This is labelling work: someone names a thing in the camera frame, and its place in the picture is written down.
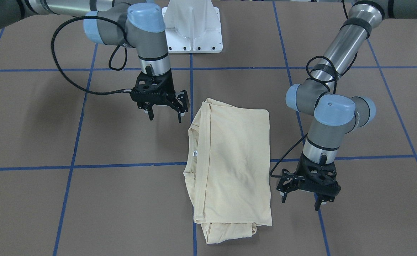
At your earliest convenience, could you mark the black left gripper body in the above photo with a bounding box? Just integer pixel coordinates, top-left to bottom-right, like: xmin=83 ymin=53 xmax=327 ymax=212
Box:
xmin=277 ymin=154 xmax=341 ymax=202

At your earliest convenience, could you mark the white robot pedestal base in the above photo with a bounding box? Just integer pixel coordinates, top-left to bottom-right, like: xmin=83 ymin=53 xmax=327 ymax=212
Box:
xmin=162 ymin=0 xmax=223 ymax=54

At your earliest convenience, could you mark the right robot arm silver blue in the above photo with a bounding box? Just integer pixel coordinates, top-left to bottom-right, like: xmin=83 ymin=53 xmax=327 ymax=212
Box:
xmin=0 ymin=0 xmax=189 ymax=122

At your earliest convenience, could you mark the beige long sleeve shirt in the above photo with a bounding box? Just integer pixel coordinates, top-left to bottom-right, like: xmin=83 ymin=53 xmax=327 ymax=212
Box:
xmin=184 ymin=98 xmax=272 ymax=244

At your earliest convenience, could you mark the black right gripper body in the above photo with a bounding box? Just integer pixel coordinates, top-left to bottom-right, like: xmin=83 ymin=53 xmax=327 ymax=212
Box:
xmin=130 ymin=70 xmax=189 ymax=113

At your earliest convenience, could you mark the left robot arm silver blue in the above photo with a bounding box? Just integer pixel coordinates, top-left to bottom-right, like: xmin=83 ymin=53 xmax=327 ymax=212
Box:
xmin=270 ymin=0 xmax=417 ymax=211

